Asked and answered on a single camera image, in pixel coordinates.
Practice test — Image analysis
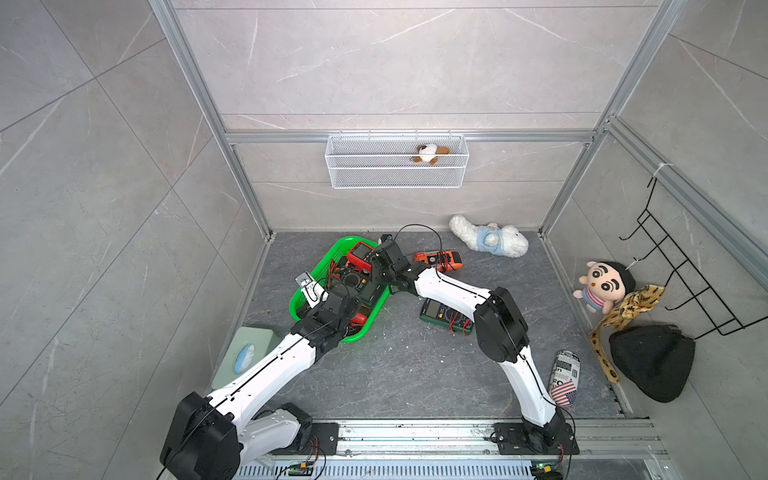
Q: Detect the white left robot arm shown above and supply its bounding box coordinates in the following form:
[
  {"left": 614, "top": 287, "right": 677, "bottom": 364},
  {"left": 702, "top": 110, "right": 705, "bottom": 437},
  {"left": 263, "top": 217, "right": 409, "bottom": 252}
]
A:
[{"left": 159, "top": 291, "right": 357, "bottom": 479}]

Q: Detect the cartoon boy plush doll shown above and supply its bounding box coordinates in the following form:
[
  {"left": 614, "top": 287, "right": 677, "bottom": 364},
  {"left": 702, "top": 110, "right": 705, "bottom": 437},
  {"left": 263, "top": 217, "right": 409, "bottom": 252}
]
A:
[{"left": 572, "top": 260, "right": 636, "bottom": 314}]

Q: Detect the orange multimeter back side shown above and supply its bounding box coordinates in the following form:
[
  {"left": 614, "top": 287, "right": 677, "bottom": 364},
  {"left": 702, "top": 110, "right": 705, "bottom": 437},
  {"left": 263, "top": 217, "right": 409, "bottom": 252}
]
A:
[{"left": 413, "top": 250, "right": 463, "bottom": 273}]

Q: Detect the black wire wall rack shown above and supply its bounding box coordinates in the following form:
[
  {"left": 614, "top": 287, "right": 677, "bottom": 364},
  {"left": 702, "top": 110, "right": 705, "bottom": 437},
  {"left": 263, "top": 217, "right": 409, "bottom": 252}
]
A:
[{"left": 620, "top": 178, "right": 767, "bottom": 340}]

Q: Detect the white plush dog blue shirt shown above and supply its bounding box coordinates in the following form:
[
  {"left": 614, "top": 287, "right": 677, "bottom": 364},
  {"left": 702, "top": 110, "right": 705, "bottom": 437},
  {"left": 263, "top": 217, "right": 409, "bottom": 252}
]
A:
[{"left": 449, "top": 215, "right": 529, "bottom": 258}]

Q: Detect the leopard print cloth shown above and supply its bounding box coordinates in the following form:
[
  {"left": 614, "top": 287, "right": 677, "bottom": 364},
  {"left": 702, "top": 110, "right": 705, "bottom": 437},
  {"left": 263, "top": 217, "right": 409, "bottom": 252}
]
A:
[{"left": 589, "top": 284, "right": 666, "bottom": 384}]

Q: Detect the small brown white plush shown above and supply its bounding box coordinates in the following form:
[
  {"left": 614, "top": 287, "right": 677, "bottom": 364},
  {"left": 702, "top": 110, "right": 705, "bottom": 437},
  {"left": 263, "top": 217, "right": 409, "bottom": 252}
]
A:
[{"left": 411, "top": 143, "right": 451, "bottom": 165}]

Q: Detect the green plastic basket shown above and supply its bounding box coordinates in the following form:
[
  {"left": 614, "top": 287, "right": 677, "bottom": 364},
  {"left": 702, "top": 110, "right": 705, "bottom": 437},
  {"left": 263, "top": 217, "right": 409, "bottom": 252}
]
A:
[{"left": 288, "top": 235, "right": 390, "bottom": 343}]

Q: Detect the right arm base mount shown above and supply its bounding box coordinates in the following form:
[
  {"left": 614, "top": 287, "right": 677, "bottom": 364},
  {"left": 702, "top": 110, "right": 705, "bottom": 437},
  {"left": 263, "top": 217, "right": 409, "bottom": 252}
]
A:
[{"left": 487, "top": 407, "right": 580, "bottom": 456}]

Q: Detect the green multimeter grey screen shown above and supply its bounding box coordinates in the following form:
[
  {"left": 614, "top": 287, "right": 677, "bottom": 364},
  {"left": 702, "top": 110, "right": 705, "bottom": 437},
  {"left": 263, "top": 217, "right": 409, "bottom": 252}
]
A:
[{"left": 337, "top": 270, "right": 385, "bottom": 308}]

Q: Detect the red multimeter with leads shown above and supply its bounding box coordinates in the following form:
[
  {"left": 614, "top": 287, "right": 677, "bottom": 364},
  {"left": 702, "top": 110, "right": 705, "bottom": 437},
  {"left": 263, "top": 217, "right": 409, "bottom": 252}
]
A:
[{"left": 346, "top": 241, "right": 373, "bottom": 274}]

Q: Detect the newspaper flag print pouch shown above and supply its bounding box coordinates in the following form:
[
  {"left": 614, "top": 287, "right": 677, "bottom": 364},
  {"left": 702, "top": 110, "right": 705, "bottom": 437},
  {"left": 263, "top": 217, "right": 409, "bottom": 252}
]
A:
[{"left": 548, "top": 350, "right": 581, "bottom": 408}]

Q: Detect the black fabric bag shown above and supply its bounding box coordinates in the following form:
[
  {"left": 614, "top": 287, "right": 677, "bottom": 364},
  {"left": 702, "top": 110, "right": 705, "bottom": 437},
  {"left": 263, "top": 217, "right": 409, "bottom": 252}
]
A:
[{"left": 609, "top": 324, "right": 696, "bottom": 403}]

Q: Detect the dark green multimeter yellow button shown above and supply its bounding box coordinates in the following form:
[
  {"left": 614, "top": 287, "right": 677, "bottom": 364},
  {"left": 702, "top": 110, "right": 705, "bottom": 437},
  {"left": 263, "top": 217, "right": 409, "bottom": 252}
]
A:
[{"left": 419, "top": 298, "right": 474, "bottom": 336}]

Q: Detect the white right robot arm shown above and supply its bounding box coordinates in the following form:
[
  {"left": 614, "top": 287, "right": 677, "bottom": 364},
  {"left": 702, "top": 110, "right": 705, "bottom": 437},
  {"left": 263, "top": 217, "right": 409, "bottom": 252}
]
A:
[{"left": 371, "top": 235, "right": 567, "bottom": 453}]

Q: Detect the pale green plastic bin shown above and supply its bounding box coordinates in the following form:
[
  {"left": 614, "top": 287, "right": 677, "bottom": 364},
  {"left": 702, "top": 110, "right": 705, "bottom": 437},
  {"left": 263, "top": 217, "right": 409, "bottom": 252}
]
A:
[{"left": 211, "top": 327, "right": 281, "bottom": 390}]

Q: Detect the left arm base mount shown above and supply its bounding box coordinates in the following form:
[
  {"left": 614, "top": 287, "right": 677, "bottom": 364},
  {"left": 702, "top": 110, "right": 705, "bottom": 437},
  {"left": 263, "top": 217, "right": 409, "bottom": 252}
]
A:
[{"left": 246, "top": 403, "right": 340, "bottom": 456}]

